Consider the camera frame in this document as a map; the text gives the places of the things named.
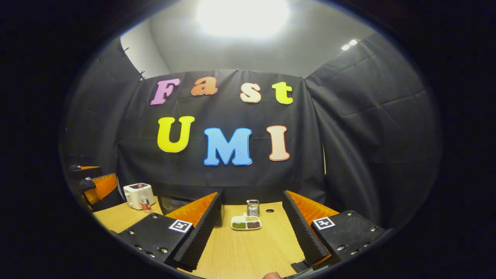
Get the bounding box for black electric oven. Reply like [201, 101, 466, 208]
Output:
[157, 188, 224, 227]

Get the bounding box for white divided dish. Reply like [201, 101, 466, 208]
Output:
[231, 212, 262, 231]

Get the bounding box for bright ceiling light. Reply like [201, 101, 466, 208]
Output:
[197, 0, 290, 37]

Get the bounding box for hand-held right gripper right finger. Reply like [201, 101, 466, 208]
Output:
[282, 190, 388, 272]

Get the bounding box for white toaster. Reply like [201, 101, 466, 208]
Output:
[123, 183, 156, 210]

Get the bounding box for clear bottle with red label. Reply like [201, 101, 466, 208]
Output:
[138, 183, 152, 214]

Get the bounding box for black backdrop cloth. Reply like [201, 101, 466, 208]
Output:
[60, 33, 442, 229]

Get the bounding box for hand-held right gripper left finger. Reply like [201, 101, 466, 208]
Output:
[116, 192, 222, 272]

